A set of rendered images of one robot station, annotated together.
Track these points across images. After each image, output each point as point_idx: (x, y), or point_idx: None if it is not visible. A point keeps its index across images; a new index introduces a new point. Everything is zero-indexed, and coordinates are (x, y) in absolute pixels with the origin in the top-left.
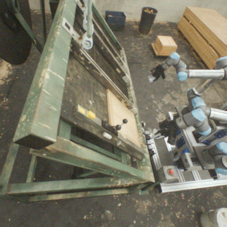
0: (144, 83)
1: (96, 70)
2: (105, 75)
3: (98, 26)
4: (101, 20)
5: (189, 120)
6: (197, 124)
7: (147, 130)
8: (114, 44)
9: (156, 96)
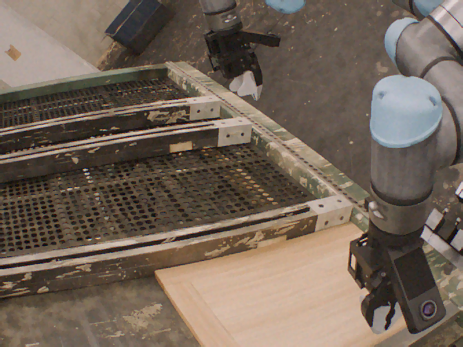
0: (332, 59)
1: (63, 271)
2: (105, 250)
3: (39, 124)
4: (61, 88)
5: (401, 178)
6: (442, 153)
7: (456, 173)
8: (134, 85)
9: (387, 58)
